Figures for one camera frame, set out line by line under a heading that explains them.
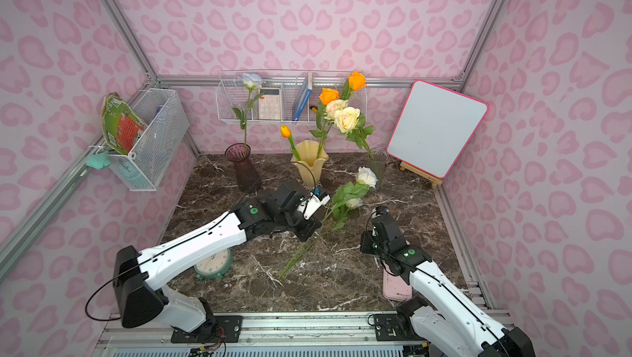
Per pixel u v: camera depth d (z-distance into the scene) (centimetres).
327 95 81
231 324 75
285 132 82
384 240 61
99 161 62
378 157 97
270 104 95
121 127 73
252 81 84
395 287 78
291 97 100
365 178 73
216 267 82
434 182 106
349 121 66
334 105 73
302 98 88
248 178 103
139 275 40
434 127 89
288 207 57
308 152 96
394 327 73
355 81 84
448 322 47
